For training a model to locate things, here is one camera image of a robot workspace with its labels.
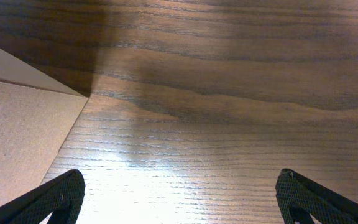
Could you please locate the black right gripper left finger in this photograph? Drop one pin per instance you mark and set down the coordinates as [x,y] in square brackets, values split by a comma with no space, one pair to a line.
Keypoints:
[59,200]

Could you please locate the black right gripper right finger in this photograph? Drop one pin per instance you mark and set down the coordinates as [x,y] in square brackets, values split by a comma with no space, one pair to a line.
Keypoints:
[302,200]

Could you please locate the brown cardboard box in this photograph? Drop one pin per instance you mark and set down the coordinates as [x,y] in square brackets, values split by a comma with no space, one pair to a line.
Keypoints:
[36,114]

